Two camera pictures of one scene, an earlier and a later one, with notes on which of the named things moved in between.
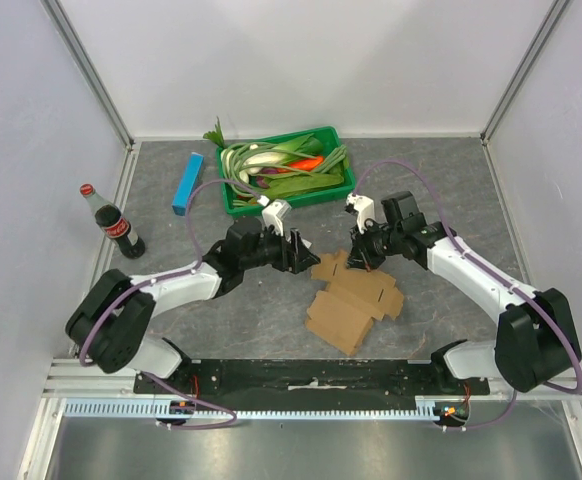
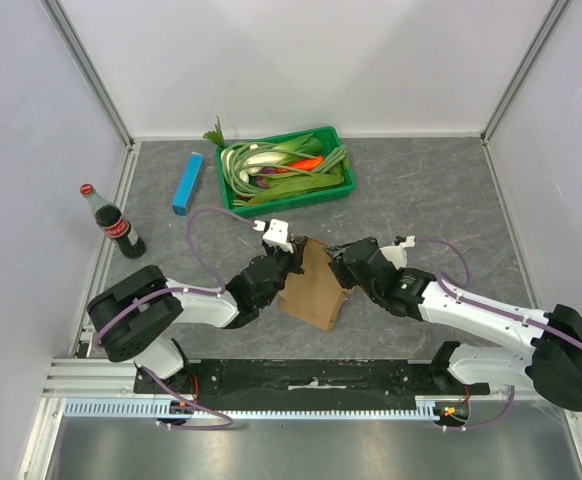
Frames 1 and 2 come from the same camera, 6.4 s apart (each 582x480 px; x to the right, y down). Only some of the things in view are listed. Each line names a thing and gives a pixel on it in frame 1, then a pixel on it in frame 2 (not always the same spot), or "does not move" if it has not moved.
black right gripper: x=366 y=248 → x=342 y=265
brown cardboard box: x=344 y=312 → x=316 y=294
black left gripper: x=294 y=256 does not move
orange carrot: x=308 y=164 does not move
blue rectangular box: x=192 y=175 does not move
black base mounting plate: x=284 y=385 does not move
